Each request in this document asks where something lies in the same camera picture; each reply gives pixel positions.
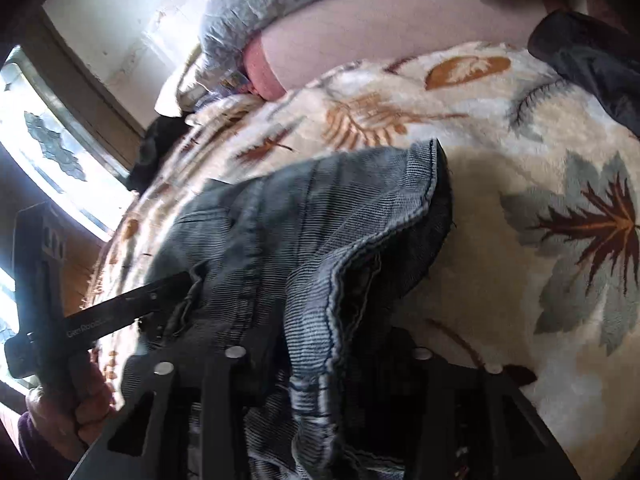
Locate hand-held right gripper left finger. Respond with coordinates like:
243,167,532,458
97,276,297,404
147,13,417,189
67,345,251,480

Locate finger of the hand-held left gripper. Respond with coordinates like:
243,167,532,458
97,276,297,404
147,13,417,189
65,270,197,350

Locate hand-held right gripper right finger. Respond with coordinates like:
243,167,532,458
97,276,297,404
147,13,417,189
395,330,581,480

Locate grey denim pants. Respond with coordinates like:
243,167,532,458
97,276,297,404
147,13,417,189
120,139,453,480

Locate person's left hand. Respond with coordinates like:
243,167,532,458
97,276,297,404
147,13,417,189
25,350,118,461

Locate window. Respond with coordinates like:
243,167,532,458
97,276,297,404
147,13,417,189
0,45,136,396

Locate dark cloth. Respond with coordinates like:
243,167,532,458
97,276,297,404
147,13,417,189
127,116,193,193

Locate cream pillow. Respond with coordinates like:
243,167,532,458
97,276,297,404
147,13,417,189
154,52,213,113

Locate cream leaf-print blanket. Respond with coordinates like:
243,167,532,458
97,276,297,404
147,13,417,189
92,41,640,480

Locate black shiny cloth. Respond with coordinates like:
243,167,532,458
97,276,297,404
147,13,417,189
528,10,640,138

